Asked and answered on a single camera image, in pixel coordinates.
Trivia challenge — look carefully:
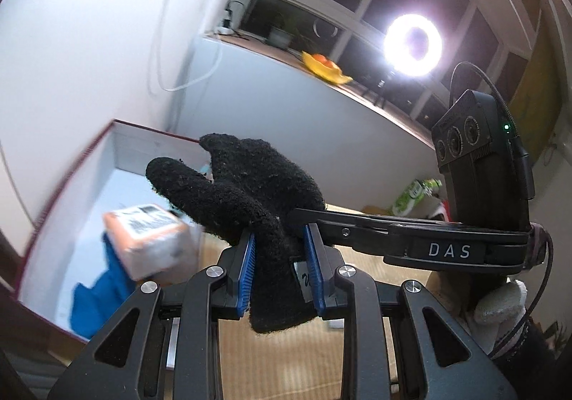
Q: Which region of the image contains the black fuzzy glove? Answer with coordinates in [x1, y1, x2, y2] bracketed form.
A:
[146, 133, 326, 333]

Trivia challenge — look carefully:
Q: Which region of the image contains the beige parcel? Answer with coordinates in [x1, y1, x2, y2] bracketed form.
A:
[103, 203, 203, 286]

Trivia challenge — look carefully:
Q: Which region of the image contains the light blue cream tube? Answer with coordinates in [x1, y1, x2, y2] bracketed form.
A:
[199, 164, 213, 182]

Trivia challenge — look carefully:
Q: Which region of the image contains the right hand in white glove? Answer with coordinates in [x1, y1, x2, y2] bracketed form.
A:
[465, 280, 527, 357]

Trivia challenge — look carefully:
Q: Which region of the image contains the green tissue pack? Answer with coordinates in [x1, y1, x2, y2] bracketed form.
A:
[390, 179, 442, 217]

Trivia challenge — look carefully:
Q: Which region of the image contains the yellow striped tablecloth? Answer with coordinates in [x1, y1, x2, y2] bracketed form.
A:
[196, 202, 448, 400]

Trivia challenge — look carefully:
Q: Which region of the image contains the blue cloth in box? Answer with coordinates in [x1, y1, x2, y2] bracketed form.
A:
[70, 232, 136, 339]

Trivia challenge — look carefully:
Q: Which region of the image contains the dark red cardboard box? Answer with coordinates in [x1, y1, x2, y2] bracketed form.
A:
[15, 120, 209, 335]

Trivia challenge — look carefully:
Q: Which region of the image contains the yellow fruit bowl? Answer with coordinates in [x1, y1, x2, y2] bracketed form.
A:
[301, 51, 353, 85]

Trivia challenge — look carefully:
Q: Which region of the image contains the potted plant on sill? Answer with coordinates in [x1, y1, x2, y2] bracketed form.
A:
[267, 14, 298, 50]

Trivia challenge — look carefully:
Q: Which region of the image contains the black camera box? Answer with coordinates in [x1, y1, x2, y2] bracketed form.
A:
[432, 90, 534, 231]

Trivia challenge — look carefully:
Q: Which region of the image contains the ring light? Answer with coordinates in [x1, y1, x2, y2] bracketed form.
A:
[382, 13, 443, 78]

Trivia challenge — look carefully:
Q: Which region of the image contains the white cable on wall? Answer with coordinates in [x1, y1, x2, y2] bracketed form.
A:
[146, 0, 225, 93]

